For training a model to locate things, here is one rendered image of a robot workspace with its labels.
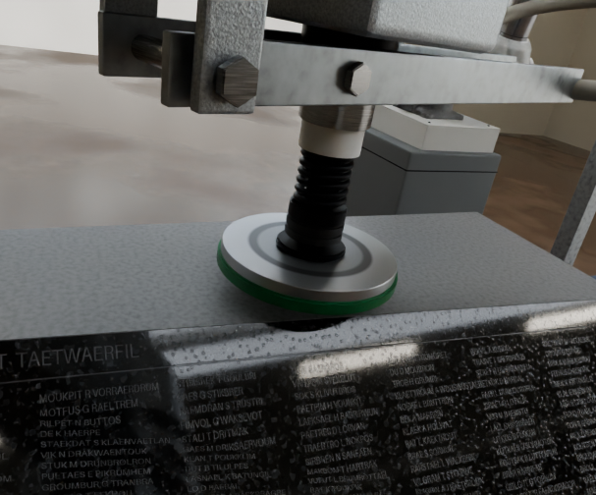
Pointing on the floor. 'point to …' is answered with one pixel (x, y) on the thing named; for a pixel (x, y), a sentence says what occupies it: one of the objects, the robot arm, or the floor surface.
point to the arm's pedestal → (417, 179)
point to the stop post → (592, 183)
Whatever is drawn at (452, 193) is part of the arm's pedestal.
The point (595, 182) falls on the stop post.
